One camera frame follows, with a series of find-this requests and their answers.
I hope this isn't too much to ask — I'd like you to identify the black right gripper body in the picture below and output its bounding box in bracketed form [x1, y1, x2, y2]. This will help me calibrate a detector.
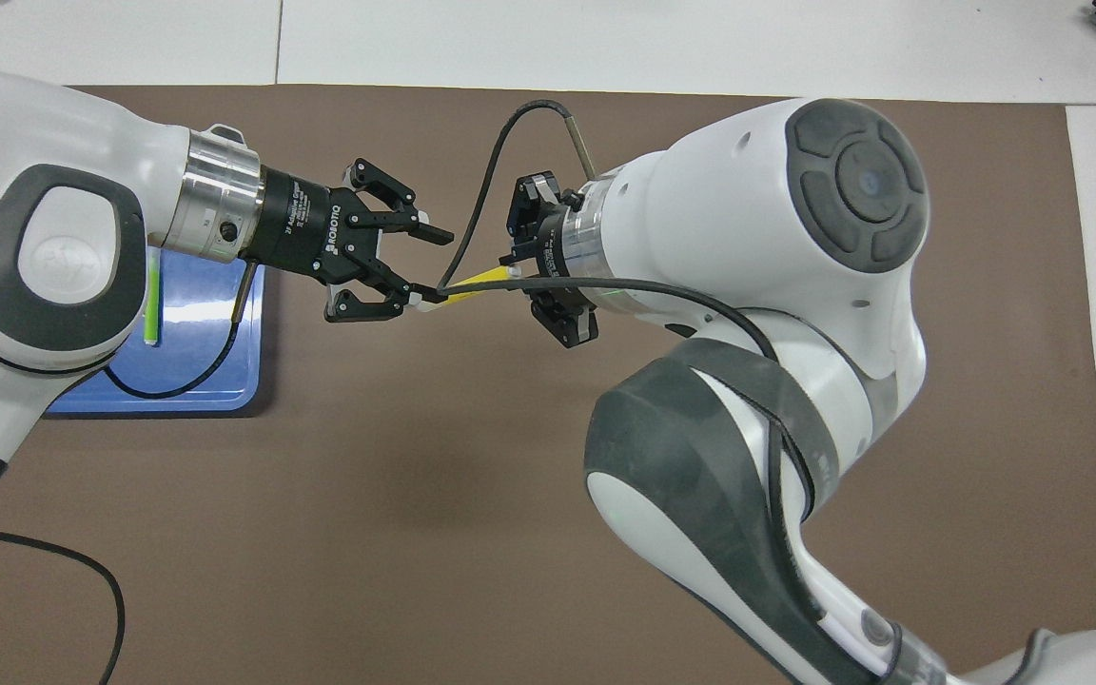
[537, 205, 597, 307]

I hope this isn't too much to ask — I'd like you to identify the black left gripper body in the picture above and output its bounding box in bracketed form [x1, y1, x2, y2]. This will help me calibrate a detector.
[242, 166, 368, 286]

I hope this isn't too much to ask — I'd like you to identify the yellow pen white cap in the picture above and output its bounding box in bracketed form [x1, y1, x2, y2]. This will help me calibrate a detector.
[412, 264, 522, 313]

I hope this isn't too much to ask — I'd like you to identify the green pen white cap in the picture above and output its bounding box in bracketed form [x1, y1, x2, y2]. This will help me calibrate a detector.
[143, 249, 163, 347]

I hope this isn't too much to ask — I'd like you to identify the blue plastic tray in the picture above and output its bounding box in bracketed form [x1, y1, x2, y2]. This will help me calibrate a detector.
[44, 249, 268, 416]

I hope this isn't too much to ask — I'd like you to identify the brown table mat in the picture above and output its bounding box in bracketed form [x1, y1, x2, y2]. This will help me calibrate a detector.
[0, 84, 1096, 685]

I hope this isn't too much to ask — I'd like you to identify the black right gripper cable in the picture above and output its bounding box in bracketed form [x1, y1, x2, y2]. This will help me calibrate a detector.
[434, 100, 906, 685]

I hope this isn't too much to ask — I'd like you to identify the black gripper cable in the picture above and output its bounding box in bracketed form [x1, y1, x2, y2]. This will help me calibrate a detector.
[0, 259, 259, 685]
[434, 100, 906, 685]

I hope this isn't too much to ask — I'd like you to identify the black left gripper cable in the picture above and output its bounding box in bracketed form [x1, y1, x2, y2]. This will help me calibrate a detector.
[0, 259, 259, 685]

